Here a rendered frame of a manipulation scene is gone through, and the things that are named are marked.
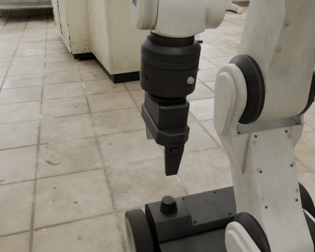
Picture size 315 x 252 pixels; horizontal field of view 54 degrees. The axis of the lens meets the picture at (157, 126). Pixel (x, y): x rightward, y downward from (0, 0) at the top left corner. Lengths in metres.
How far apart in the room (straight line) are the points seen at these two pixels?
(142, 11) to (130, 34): 1.92
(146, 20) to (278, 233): 0.51
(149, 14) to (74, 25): 2.54
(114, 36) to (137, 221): 1.63
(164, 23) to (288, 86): 0.31
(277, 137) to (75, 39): 2.46
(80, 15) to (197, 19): 2.53
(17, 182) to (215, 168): 0.88
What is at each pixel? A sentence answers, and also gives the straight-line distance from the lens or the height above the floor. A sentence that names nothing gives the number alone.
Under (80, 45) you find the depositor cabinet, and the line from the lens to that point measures 2.98.
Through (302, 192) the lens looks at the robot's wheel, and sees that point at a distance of 1.10.
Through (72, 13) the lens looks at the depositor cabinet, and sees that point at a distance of 2.92.
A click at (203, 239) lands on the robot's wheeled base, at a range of 0.91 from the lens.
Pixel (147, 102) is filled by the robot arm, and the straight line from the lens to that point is 0.51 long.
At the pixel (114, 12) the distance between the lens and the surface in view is 2.27.
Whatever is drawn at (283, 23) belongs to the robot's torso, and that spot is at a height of 0.76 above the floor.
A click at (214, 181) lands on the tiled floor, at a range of 1.38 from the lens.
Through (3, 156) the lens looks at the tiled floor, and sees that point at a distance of 1.69.
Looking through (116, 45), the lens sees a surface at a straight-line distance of 2.31.
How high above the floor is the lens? 0.85
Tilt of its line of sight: 29 degrees down
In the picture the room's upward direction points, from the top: straight up
